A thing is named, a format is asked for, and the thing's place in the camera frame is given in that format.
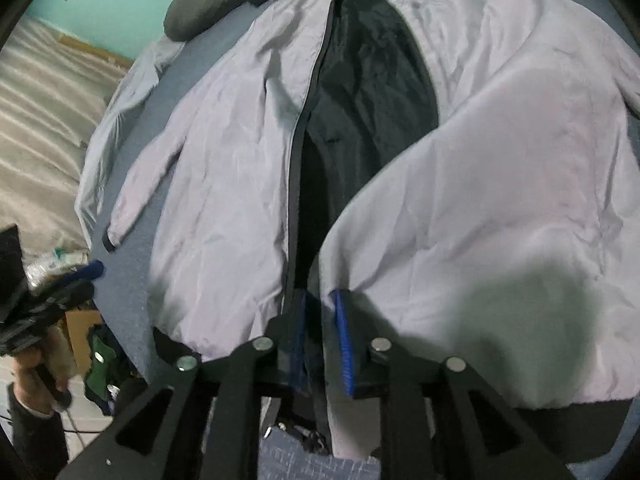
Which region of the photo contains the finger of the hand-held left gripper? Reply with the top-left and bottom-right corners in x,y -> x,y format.
30,282 -> 96,322
57,260 -> 106,291

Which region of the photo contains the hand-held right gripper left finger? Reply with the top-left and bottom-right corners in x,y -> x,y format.
55,290 -> 309,480

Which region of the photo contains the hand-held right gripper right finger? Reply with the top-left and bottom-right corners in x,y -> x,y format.
330,290 -> 576,480

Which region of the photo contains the light grey jacket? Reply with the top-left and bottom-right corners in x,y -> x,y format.
102,0 -> 640,461

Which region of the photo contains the person's left forearm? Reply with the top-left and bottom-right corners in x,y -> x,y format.
0,382 -> 71,480

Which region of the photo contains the person's left hand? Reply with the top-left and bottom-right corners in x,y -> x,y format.
10,346 -> 73,415

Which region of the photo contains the cardboard box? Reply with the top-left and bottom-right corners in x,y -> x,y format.
64,307 -> 103,363

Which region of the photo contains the clear plastic bottle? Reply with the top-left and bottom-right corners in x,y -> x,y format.
25,249 -> 90,293

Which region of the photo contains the blue patterned bed sheet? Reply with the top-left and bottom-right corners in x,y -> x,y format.
87,0 -> 640,480

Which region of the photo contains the green bag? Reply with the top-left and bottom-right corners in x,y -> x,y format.
82,322 -> 133,403

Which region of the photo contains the beige curtain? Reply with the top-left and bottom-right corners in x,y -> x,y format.
0,15 -> 133,271

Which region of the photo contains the light grey blanket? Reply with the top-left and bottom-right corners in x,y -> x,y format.
75,37 -> 188,251

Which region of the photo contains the dark grey long pillow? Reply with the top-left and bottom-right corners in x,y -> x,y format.
164,0 -> 281,43

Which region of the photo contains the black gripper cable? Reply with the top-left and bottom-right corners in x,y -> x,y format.
50,400 -> 116,436

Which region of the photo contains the wooden frame strip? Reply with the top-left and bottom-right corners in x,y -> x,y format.
57,32 -> 136,68

